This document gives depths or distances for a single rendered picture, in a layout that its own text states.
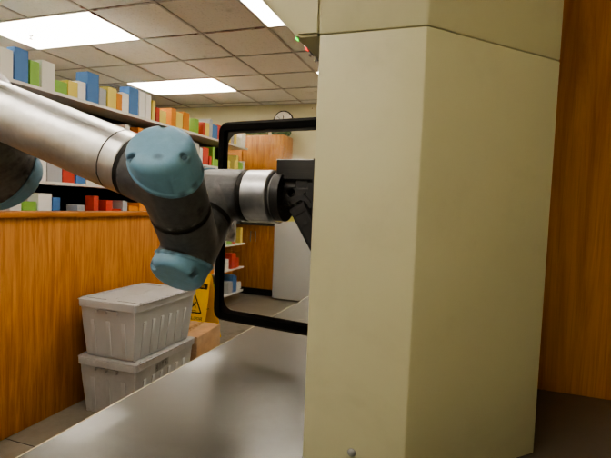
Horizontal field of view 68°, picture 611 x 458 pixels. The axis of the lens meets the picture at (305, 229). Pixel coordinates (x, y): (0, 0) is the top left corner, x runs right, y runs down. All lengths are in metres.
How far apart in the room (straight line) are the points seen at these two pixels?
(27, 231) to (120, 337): 0.73
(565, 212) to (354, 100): 0.47
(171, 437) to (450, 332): 0.36
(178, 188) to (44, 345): 2.45
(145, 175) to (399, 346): 0.31
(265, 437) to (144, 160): 0.36
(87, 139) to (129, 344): 2.23
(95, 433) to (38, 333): 2.22
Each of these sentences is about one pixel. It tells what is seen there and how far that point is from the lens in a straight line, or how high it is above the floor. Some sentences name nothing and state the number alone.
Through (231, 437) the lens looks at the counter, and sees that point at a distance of 0.63.
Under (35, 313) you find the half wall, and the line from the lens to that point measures 2.83.
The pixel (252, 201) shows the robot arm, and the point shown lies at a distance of 0.63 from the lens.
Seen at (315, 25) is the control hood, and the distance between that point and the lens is 0.52.
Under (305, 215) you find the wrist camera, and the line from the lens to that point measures 0.61.
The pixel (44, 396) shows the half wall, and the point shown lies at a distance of 3.00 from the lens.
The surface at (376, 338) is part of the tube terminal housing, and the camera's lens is 0.49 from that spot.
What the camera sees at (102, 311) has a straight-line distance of 2.80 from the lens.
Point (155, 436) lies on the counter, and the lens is 0.64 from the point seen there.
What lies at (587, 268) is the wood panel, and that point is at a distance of 0.86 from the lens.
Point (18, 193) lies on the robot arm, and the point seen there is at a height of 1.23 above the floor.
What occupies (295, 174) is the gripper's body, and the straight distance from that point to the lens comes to 0.63.
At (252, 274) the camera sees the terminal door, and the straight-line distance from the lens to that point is 0.90.
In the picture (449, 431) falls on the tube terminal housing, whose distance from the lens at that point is 0.56.
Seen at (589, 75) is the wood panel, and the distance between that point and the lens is 0.88.
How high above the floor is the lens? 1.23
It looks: 3 degrees down
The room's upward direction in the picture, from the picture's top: 2 degrees clockwise
